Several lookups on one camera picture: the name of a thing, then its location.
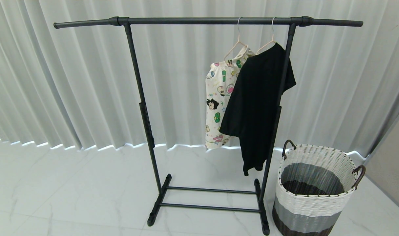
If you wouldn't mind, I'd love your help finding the cream printed garment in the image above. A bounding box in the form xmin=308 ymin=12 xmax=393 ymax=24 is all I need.
xmin=205 ymin=46 xmax=255 ymax=150

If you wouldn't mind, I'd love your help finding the black garment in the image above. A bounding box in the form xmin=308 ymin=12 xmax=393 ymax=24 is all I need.
xmin=218 ymin=42 xmax=297 ymax=177

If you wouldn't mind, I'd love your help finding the pink clothes hanger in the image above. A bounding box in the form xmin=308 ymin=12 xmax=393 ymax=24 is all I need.
xmin=223 ymin=17 xmax=249 ymax=63
xmin=256 ymin=17 xmax=277 ymax=56

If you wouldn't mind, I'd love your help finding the black clothes rack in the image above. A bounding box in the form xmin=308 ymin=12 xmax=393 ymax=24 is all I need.
xmin=53 ymin=15 xmax=364 ymax=236

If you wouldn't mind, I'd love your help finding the white laundry basket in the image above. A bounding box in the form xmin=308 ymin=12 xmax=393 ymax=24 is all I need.
xmin=272 ymin=139 xmax=367 ymax=236

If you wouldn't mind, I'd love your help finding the white curtain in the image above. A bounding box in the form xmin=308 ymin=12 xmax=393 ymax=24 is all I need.
xmin=0 ymin=0 xmax=399 ymax=158

